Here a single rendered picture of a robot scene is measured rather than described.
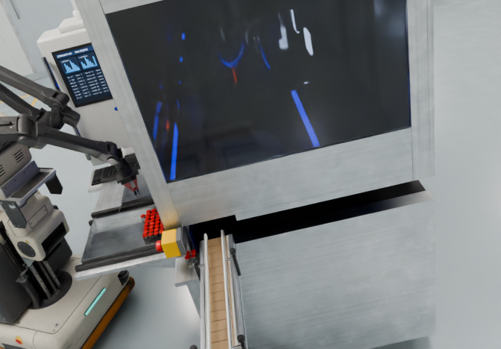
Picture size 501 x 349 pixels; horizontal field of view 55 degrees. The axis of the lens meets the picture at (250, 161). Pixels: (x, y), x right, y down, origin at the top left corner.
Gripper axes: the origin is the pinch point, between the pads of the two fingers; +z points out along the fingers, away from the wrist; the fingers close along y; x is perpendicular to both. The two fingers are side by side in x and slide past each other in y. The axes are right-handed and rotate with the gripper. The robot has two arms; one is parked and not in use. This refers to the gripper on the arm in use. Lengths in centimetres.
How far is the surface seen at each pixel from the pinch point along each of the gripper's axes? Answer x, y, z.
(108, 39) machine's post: -52, 21, -78
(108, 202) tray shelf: 5.1, -14.4, 3.2
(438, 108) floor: 115, 235, 117
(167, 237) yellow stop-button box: -56, 9, -9
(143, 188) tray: 6.1, 2.7, 4.8
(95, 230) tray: -13.4, -21.3, 2.5
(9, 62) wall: 557, -142, 37
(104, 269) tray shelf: -41.1, -19.4, 3.3
